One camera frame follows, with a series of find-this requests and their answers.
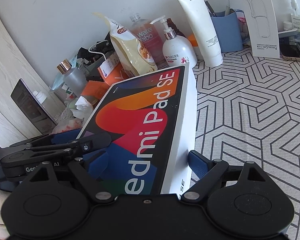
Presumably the yellow snack bag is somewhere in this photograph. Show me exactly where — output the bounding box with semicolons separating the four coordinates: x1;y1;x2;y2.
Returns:
93;12;158;77

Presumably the white pump bottle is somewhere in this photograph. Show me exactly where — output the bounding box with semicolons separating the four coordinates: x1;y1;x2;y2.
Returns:
150;16;197;68

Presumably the blue face mask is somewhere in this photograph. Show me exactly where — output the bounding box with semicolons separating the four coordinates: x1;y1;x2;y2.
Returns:
48;55;78;92

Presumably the colourful tablet box lid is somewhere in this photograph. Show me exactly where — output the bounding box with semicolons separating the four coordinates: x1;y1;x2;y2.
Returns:
76;65;198;197

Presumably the black adapter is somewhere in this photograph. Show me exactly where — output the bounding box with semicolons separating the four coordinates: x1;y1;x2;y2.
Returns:
77;46;110;65

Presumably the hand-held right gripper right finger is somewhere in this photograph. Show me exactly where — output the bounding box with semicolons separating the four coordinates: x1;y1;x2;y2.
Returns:
181;150;271;204

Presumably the white cable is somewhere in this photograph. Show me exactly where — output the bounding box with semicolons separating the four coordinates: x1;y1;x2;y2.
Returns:
88;39;111;55

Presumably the tall white carton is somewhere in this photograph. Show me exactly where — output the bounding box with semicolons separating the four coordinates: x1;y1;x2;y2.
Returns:
232;0;280;57

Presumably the plastic bag with red contents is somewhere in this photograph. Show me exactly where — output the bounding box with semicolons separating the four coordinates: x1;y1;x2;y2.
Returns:
52;117;83;134

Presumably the brown bottle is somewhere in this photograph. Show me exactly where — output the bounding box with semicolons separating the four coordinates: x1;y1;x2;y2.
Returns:
166;18;187;38

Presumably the orange round container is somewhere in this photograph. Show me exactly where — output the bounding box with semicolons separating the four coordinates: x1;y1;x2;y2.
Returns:
187;34;202;60

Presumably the white cosmetic tube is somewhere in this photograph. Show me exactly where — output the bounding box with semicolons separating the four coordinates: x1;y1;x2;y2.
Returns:
174;0;223;67

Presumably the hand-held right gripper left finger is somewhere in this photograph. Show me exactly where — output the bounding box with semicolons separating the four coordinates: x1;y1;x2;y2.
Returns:
27;151;118;204

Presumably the standing tablet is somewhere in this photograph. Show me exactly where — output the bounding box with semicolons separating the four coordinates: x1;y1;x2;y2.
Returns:
10;78;59;135

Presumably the orange box with white label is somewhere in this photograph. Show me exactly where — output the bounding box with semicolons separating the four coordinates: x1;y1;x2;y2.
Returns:
97;56;130;85

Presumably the light wooden cabinet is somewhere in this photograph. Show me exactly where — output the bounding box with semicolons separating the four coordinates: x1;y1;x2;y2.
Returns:
0;6;65;150

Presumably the pink clear bottle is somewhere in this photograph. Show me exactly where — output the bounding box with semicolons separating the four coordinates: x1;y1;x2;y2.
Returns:
129;12;167;65

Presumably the crumpled white tissue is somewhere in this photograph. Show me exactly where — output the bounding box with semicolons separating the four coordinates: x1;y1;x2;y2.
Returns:
65;96;94;118

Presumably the dark tray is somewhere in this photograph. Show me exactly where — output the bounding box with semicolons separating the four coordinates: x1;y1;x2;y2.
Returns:
278;29;300;61

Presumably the small clear spray bottle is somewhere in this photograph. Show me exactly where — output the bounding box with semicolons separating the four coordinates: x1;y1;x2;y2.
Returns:
290;0;300;30

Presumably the blue pen holder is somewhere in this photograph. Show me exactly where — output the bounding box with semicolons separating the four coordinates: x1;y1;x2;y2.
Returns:
211;9;243;53

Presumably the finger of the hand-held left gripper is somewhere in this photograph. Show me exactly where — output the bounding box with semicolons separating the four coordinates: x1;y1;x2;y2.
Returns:
27;132;112;155
9;133;81;148

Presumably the frosted bottle with gold cap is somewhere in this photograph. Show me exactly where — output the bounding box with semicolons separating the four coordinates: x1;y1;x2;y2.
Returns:
56;59;88;95

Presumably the black pen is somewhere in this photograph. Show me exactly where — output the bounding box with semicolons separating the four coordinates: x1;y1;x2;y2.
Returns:
205;1;217;17

